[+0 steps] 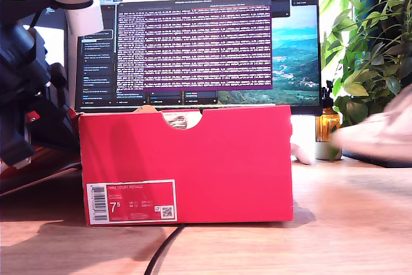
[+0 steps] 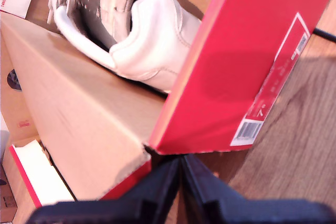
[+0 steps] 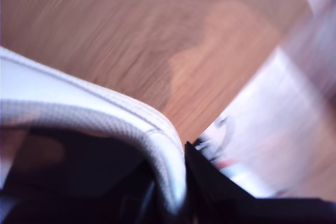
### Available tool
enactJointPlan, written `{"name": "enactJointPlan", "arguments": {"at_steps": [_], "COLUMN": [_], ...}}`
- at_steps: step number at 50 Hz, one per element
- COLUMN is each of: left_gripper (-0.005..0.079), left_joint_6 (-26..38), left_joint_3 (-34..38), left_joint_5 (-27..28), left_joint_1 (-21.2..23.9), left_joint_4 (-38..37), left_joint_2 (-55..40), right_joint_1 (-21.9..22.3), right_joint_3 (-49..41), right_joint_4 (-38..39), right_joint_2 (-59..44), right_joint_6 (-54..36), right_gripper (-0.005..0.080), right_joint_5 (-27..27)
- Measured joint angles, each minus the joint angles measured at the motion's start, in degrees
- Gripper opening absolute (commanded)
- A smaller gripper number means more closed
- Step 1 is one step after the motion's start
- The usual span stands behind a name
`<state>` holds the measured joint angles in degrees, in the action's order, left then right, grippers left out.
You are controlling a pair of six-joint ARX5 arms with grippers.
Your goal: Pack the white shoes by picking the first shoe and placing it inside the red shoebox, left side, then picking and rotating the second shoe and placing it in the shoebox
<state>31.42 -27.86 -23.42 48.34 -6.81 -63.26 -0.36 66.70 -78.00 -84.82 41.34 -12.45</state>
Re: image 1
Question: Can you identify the green leafy houseplant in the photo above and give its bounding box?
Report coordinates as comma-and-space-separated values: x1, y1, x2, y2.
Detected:
319, 0, 412, 147

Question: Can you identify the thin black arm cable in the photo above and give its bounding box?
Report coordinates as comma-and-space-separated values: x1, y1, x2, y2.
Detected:
29, 10, 43, 28

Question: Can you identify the amber pump bottle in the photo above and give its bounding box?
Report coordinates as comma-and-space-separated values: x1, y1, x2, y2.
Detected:
315, 80, 342, 143

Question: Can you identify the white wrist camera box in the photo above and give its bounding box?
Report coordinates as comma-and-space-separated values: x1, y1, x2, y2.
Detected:
48, 0, 104, 37

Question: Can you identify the black cable on table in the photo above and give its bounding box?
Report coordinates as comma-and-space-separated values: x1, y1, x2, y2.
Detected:
144, 223, 187, 275

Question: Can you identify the wide black computer monitor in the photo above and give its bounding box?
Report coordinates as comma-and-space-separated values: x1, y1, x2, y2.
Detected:
74, 0, 324, 117

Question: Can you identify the tan packing paper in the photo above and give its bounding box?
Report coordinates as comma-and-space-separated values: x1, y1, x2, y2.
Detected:
132, 105, 159, 114

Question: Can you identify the white leather sneaker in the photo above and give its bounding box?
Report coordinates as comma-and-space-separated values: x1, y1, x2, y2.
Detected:
330, 84, 412, 164
162, 111, 191, 130

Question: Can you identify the small pale plant pot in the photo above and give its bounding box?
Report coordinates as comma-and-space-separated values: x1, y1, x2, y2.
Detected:
314, 141, 342, 161

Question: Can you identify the red Nike shoebox lid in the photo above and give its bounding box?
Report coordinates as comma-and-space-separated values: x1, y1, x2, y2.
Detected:
0, 107, 81, 197

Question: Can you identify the red Nike shoebox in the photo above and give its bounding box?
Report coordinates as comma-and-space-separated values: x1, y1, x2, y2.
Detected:
78, 104, 294, 226

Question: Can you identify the dark planter tray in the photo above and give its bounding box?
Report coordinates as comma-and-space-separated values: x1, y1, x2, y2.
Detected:
342, 151, 412, 169

